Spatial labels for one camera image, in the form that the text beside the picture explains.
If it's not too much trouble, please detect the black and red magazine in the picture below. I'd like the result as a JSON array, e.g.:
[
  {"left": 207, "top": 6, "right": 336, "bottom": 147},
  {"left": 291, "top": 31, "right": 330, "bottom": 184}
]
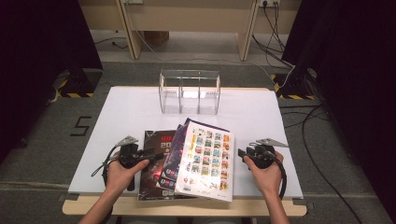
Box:
[{"left": 137, "top": 129, "right": 188, "bottom": 202}]

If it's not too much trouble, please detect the black yellow striped stand base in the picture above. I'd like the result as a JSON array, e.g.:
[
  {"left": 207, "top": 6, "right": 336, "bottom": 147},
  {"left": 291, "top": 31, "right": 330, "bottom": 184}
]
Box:
[
  {"left": 270, "top": 69, "right": 318, "bottom": 101},
  {"left": 59, "top": 68, "right": 104, "bottom": 99}
]

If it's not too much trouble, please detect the black power cable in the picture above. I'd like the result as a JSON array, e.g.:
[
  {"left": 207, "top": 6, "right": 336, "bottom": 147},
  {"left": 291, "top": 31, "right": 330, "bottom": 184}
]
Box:
[
  {"left": 262, "top": 0, "right": 295, "bottom": 68},
  {"left": 251, "top": 0, "right": 290, "bottom": 63}
]

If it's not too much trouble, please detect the beige wooden desk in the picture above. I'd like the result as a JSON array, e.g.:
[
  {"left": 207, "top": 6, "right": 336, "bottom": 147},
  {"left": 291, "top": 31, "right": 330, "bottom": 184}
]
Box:
[{"left": 78, "top": 0, "right": 303, "bottom": 63}]

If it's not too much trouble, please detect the thin black strap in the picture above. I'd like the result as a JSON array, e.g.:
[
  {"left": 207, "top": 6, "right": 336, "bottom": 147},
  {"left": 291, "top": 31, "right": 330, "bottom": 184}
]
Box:
[{"left": 91, "top": 160, "right": 110, "bottom": 177}]

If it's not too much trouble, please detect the person's left hand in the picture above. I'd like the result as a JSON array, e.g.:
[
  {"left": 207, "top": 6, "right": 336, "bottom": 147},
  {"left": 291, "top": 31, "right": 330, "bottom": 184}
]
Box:
[{"left": 105, "top": 158, "right": 150, "bottom": 195}]

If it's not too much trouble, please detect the white cable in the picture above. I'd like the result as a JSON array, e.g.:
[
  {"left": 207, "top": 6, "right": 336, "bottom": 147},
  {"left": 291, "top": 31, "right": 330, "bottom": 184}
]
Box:
[{"left": 134, "top": 29, "right": 297, "bottom": 94}]

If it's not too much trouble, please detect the thick white book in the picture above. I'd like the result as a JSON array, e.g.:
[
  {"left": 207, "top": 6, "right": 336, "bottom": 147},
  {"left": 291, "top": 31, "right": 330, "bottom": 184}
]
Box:
[{"left": 174, "top": 120, "right": 236, "bottom": 203}]

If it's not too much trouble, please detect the thin black floor cable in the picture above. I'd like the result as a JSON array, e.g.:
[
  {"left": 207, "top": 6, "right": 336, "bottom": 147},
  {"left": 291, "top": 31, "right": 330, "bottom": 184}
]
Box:
[{"left": 93, "top": 36, "right": 129, "bottom": 50}]

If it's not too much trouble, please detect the left hand-held gripper cable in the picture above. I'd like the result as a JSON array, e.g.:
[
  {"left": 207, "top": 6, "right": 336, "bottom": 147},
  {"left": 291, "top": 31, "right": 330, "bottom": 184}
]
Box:
[{"left": 102, "top": 145, "right": 136, "bottom": 192}]

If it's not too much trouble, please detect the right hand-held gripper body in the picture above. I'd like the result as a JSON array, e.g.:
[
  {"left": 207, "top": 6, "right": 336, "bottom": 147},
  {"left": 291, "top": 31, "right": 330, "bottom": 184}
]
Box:
[{"left": 250, "top": 138, "right": 289, "bottom": 170}]

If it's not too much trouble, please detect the person's right hand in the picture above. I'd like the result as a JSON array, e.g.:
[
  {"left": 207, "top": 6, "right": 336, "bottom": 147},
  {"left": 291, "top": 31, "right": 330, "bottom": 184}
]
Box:
[{"left": 243, "top": 151, "right": 285, "bottom": 197}]

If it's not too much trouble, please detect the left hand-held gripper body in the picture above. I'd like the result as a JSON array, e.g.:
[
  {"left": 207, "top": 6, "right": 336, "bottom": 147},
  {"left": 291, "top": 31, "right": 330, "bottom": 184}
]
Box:
[{"left": 115, "top": 134, "right": 148, "bottom": 170}]

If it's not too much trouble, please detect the black monitor panel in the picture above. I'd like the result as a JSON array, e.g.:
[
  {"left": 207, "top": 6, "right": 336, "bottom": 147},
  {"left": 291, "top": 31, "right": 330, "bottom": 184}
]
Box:
[{"left": 0, "top": 0, "right": 105, "bottom": 164}]

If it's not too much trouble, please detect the black curtain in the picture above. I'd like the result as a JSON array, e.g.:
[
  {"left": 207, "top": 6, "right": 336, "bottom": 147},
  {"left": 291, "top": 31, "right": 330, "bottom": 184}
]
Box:
[{"left": 281, "top": 0, "right": 396, "bottom": 216}]

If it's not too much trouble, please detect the long black floor cable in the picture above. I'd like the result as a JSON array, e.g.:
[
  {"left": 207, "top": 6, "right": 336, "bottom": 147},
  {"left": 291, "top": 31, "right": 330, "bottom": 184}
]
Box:
[{"left": 301, "top": 104, "right": 363, "bottom": 224}]

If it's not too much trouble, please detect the light wooden table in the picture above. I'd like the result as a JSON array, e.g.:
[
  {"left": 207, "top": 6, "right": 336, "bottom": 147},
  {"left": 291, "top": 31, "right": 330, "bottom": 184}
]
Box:
[{"left": 62, "top": 85, "right": 307, "bottom": 217}]

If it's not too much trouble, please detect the clear acrylic book rack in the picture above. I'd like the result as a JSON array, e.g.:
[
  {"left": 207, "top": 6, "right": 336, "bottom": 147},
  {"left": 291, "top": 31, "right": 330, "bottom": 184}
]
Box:
[{"left": 158, "top": 68, "right": 222, "bottom": 116}]

